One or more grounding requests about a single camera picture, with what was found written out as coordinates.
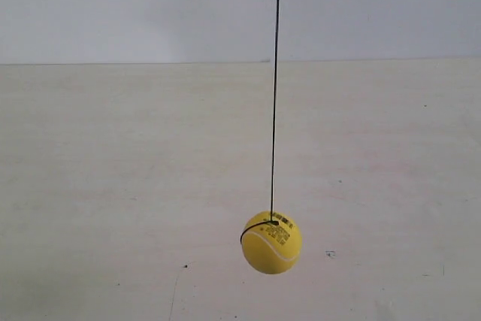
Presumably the yellow tennis ball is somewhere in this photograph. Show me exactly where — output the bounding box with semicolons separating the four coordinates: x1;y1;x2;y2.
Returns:
240;210;302;274

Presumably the thin black hanging string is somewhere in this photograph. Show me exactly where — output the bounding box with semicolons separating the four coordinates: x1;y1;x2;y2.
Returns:
268;0;282;220

